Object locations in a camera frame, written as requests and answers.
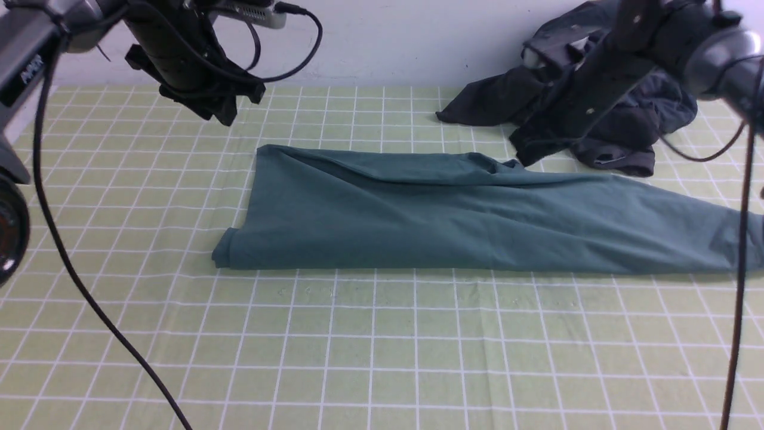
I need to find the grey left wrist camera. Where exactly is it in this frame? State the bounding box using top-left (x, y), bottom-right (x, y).
top-left (200, 1), bottom-right (287, 30)

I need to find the green long-sleeved shirt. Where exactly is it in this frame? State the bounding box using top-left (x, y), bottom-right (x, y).
top-left (212, 145), bottom-right (740, 275)

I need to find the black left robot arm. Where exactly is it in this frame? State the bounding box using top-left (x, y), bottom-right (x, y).
top-left (1, 1), bottom-right (265, 130)

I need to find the black left camera cable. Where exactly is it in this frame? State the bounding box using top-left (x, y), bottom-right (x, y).
top-left (33, 0), bottom-right (324, 430)

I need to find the green checkered tablecloth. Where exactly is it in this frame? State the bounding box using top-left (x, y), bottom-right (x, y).
top-left (0, 87), bottom-right (764, 430)

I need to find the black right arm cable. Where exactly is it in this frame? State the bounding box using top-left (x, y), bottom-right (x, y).
top-left (657, 54), bottom-right (764, 430)

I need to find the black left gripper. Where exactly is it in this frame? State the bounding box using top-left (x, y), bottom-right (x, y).
top-left (124, 1), bottom-right (266, 126)

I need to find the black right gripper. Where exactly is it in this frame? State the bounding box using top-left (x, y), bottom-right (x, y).
top-left (509, 1), bottom-right (672, 167)

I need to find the dark grey clothes pile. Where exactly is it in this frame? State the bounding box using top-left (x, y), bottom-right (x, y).
top-left (436, 1), bottom-right (698, 177)

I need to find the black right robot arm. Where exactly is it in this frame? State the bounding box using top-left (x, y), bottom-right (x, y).
top-left (510, 1), bottom-right (762, 166)

